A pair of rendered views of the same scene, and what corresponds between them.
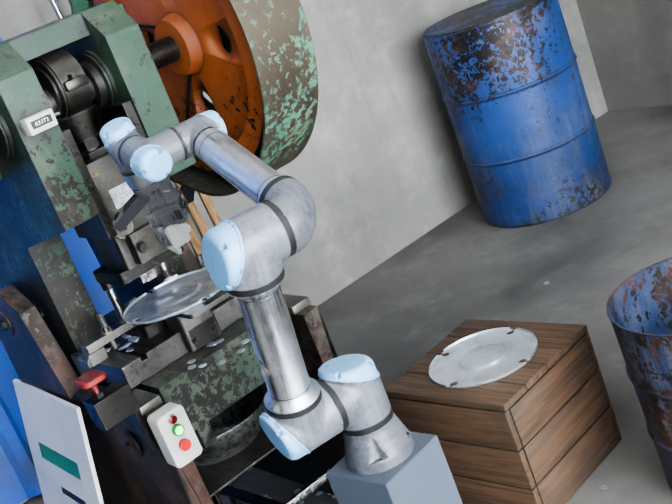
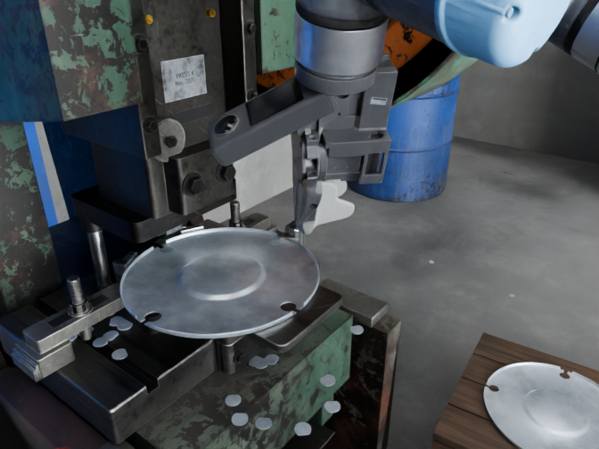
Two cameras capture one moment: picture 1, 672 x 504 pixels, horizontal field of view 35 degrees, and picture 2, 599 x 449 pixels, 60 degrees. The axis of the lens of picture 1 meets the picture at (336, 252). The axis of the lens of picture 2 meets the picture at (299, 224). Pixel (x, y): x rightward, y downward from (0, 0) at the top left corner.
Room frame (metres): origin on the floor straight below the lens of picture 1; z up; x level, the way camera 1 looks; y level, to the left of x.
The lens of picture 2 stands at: (1.90, 0.51, 1.20)
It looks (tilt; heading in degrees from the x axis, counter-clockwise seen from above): 27 degrees down; 341
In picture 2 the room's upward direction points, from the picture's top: straight up
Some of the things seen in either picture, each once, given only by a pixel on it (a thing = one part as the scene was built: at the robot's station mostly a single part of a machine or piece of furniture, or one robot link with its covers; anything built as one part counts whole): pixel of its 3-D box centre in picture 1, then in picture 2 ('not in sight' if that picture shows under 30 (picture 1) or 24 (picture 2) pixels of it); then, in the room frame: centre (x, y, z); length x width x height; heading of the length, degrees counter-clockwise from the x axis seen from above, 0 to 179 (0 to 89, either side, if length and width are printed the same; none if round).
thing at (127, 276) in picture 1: (140, 264); (159, 203); (2.67, 0.48, 0.86); 0.20 x 0.16 x 0.05; 124
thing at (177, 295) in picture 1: (177, 294); (221, 273); (2.56, 0.41, 0.78); 0.29 x 0.29 x 0.01
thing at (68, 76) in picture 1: (75, 118); not in sight; (2.66, 0.48, 1.27); 0.21 x 0.12 x 0.34; 34
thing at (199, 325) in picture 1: (197, 319); (248, 322); (2.52, 0.38, 0.72); 0.25 x 0.14 x 0.14; 34
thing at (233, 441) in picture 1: (215, 427); not in sight; (2.66, 0.48, 0.36); 0.34 x 0.34 x 0.10
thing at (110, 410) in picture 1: (120, 424); not in sight; (2.30, 0.61, 0.62); 0.10 x 0.06 x 0.20; 124
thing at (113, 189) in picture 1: (121, 203); (165, 94); (2.63, 0.46, 1.04); 0.17 x 0.15 x 0.30; 34
